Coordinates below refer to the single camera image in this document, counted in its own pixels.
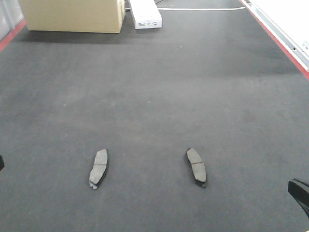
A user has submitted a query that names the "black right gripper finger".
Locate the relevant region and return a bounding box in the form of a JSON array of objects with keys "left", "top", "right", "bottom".
[{"left": 288, "top": 178, "right": 309, "bottom": 216}]

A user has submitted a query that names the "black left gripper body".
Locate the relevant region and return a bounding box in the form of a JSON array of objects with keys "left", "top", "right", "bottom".
[{"left": 0, "top": 155, "right": 4, "bottom": 171}]

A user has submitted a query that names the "grey brake pad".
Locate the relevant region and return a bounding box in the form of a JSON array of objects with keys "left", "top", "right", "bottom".
[
  {"left": 185, "top": 148, "right": 207, "bottom": 188},
  {"left": 88, "top": 149, "right": 109, "bottom": 190}
]

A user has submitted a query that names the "dark grey conveyor belt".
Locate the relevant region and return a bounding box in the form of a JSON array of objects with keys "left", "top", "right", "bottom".
[{"left": 0, "top": 9, "right": 309, "bottom": 232}]

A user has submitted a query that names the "cardboard box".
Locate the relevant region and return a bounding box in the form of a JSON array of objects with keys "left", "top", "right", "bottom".
[{"left": 19, "top": 0, "right": 125, "bottom": 33}]

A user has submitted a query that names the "white carton box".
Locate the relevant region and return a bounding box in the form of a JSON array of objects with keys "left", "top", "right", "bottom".
[{"left": 129, "top": 0, "right": 163, "bottom": 29}]

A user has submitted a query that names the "red conveyor frame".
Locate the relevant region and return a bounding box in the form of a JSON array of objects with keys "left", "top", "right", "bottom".
[{"left": 0, "top": 0, "right": 309, "bottom": 80}]

